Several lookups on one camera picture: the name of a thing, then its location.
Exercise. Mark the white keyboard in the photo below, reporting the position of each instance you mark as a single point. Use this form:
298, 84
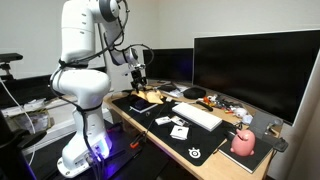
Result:
196, 116

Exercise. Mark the black chair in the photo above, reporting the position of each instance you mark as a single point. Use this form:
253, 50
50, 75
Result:
13, 150

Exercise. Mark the white card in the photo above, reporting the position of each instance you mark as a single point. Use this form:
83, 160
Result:
162, 120
178, 120

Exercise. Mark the small white card box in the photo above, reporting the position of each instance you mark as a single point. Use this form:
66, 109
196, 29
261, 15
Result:
179, 132

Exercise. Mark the black desk mat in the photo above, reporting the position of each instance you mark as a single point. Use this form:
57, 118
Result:
200, 140

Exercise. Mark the large black monitor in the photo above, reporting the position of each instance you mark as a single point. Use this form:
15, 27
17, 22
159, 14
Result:
253, 70

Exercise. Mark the black mouse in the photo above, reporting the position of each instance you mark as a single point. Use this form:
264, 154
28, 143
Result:
231, 135

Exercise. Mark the small black monitor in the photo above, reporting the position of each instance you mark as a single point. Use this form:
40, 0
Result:
170, 65

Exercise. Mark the black side bench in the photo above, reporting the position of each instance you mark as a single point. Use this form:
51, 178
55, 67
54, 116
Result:
26, 88

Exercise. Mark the black round pouch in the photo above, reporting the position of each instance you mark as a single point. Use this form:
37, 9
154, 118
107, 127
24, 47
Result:
194, 93

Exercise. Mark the small black device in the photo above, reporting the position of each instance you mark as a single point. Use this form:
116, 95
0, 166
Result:
280, 145

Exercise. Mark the black notebook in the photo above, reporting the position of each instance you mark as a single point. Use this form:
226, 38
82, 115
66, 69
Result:
253, 160

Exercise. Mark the gray monitor stand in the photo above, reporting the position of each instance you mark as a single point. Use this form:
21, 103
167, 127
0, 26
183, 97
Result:
260, 123

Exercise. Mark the dark blue notebook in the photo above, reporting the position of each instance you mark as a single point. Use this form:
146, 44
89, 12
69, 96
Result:
143, 106

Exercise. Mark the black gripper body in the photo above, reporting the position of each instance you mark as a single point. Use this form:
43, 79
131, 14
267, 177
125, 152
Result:
139, 78

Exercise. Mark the pink plush toy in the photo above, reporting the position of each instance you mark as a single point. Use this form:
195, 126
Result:
242, 143

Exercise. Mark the small orange toy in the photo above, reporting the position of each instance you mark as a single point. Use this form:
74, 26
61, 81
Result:
206, 99

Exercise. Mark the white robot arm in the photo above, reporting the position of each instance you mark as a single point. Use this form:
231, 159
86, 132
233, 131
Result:
83, 86

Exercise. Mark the orange black clamp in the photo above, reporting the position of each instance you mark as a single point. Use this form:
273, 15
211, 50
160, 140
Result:
135, 144

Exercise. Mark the black camera on tripod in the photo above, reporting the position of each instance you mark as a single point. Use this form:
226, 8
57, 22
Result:
10, 57

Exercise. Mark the yellow towel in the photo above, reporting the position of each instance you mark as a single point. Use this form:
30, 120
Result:
154, 96

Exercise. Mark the black ridged stick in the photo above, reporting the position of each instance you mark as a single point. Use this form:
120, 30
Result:
204, 105

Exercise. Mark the clear plastic bag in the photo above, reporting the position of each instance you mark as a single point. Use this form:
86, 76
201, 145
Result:
33, 121

